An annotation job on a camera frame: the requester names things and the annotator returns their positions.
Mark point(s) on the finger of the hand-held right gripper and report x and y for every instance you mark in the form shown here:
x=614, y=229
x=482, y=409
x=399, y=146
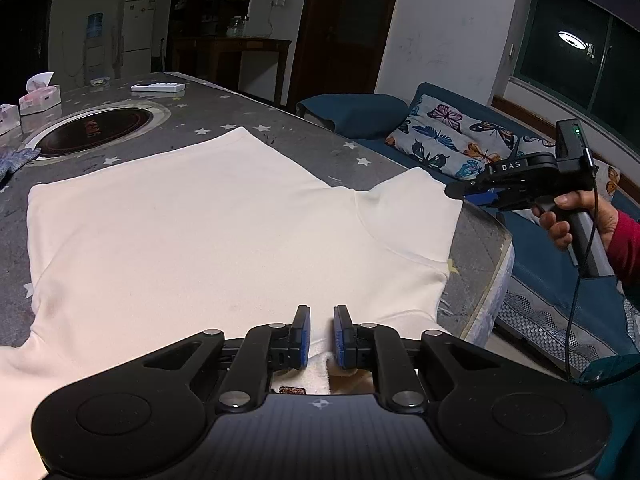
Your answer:
x=462, y=189
x=485, y=199

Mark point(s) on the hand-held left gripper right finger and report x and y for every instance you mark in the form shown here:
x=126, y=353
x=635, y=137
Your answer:
x=343, y=342

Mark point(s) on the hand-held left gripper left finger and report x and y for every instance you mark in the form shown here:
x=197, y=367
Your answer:
x=300, y=345

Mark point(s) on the white shirt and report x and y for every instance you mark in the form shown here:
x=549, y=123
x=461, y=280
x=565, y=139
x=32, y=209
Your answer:
x=200, y=235

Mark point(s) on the person's right forearm red sleeve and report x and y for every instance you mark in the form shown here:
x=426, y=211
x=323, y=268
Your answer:
x=627, y=250

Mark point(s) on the person's right hand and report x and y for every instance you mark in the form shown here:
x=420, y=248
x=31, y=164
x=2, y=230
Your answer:
x=555, y=225

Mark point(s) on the blue sofa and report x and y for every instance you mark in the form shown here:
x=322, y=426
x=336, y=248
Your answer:
x=540, y=255

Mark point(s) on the window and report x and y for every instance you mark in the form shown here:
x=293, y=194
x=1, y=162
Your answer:
x=565, y=55

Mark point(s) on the blue pillow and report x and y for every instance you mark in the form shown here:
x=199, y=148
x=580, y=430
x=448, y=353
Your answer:
x=355, y=112

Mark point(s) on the dark wooden door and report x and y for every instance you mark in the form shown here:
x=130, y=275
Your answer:
x=345, y=30

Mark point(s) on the teal cloth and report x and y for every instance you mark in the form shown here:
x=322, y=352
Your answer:
x=615, y=400

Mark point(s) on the wooden side table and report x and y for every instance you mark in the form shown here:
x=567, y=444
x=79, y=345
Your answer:
x=235, y=52

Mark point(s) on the glass kettle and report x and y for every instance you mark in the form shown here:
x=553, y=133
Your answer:
x=235, y=27

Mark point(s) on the white remote control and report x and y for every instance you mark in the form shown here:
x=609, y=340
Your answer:
x=157, y=87

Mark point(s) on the round black induction cooker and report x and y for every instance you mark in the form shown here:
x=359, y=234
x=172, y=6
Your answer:
x=95, y=130

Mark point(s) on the blue knitted glove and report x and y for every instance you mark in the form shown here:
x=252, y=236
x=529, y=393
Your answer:
x=15, y=162

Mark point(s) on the white fridge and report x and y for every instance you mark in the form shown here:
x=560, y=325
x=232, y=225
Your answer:
x=137, y=35

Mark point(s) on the pink tissue box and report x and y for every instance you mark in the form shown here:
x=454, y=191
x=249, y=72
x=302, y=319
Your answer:
x=40, y=97

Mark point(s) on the water dispenser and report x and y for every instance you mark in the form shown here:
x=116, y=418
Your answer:
x=95, y=45

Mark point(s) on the white tissue pack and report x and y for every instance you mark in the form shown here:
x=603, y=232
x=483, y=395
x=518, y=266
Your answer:
x=9, y=120

